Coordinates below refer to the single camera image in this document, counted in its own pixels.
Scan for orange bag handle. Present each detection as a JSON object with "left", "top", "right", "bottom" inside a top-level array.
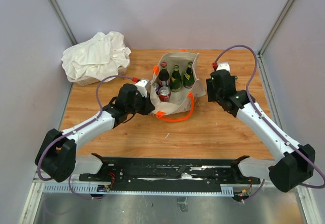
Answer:
[{"left": 155, "top": 92, "right": 195, "bottom": 122}]

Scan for red soda can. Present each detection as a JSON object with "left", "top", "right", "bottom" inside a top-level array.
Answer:
[{"left": 158, "top": 86, "right": 171, "bottom": 103}]

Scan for aluminium frame post right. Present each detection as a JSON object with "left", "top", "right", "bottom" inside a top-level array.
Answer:
[{"left": 258, "top": 0, "right": 297, "bottom": 56}]

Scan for grey slotted cable duct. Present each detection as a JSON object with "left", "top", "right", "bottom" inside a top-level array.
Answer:
[{"left": 43, "top": 181, "right": 234, "bottom": 197}]

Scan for white canvas tote bag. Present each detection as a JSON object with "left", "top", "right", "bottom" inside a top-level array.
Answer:
[{"left": 148, "top": 52, "right": 206, "bottom": 116}]

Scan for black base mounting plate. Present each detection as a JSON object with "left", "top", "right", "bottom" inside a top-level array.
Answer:
[{"left": 79, "top": 157, "right": 261, "bottom": 186}]

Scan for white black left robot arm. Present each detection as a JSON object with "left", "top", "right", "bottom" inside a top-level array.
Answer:
[{"left": 35, "top": 79, "right": 155, "bottom": 182}]

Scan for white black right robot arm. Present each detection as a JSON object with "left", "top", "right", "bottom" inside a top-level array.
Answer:
[{"left": 206, "top": 69, "right": 315, "bottom": 193}]

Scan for aluminium frame post left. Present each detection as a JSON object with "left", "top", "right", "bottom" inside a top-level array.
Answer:
[{"left": 48, "top": 0, "right": 77, "bottom": 45}]

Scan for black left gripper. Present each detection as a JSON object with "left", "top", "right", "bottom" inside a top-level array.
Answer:
[{"left": 126, "top": 90, "right": 155, "bottom": 115}]

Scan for purple soda can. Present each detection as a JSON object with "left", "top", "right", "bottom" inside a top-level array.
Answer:
[{"left": 152, "top": 82, "right": 160, "bottom": 95}]

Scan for crumpled white cloth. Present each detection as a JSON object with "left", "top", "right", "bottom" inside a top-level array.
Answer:
[{"left": 61, "top": 31, "right": 131, "bottom": 83}]

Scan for aluminium frame post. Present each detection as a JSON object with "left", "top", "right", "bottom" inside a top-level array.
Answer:
[
  {"left": 258, "top": 0, "right": 297, "bottom": 56},
  {"left": 48, "top": 0, "right": 77, "bottom": 45}
]

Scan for glass cola bottle red cap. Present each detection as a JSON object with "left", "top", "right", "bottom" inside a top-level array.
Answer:
[{"left": 158, "top": 61, "right": 170, "bottom": 87}]

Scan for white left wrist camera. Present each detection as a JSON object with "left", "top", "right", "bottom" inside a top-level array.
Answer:
[{"left": 135, "top": 79, "right": 151, "bottom": 98}]

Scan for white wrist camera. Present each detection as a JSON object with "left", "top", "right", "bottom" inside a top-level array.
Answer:
[
  {"left": 135, "top": 79, "right": 151, "bottom": 98},
  {"left": 216, "top": 62, "right": 231, "bottom": 73}
]

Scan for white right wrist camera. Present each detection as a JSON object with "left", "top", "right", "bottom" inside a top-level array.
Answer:
[{"left": 216, "top": 62, "right": 231, "bottom": 73}]

